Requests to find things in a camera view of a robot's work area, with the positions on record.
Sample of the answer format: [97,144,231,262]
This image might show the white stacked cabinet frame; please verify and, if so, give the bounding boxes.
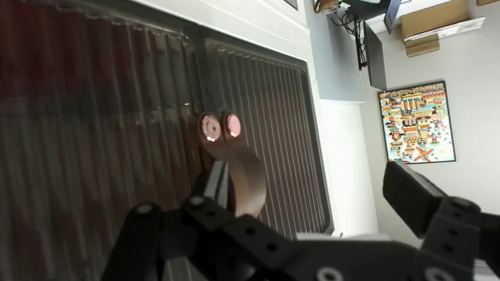
[136,0,378,239]

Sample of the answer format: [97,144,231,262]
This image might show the cardboard boxes on shelf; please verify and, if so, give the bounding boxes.
[311,0,500,59]

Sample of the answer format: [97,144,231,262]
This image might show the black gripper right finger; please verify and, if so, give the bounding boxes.
[383,161,447,237]

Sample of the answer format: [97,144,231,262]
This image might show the colourful framed wall picture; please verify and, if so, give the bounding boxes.
[378,81,456,164]

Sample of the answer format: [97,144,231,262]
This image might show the brown leather door pull strap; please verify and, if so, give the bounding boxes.
[198,111,267,219]

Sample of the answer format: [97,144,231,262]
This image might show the tinted cabinet door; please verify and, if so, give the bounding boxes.
[0,0,200,281]
[203,38,333,237]

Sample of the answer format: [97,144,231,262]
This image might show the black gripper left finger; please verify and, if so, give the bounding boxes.
[189,161,230,209]

